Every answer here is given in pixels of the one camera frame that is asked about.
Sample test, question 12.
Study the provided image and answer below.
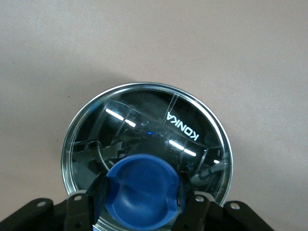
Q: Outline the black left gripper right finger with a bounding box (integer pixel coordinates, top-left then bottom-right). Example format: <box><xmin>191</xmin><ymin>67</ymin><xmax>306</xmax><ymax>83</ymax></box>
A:
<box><xmin>173</xmin><ymin>185</ymin><xmax>275</xmax><ymax>231</ymax></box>

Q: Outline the brown table cover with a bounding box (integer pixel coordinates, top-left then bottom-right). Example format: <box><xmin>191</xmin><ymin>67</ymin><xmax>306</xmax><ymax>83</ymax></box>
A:
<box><xmin>0</xmin><ymin>0</ymin><xmax>308</xmax><ymax>231</ymax></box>

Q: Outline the glass lid with blue knob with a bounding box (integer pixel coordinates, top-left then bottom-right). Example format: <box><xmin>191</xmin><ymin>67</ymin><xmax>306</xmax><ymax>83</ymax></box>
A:
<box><xmin>61</xmin><ymin>82</ymin><xmax>233</xmax><ymax>231</ymax></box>

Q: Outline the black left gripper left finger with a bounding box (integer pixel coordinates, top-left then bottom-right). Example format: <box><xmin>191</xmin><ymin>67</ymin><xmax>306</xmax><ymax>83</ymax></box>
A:
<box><xmin>0</xmin><ymin>177</ymin><xmax>109</xmax><ymax>231</ymax></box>

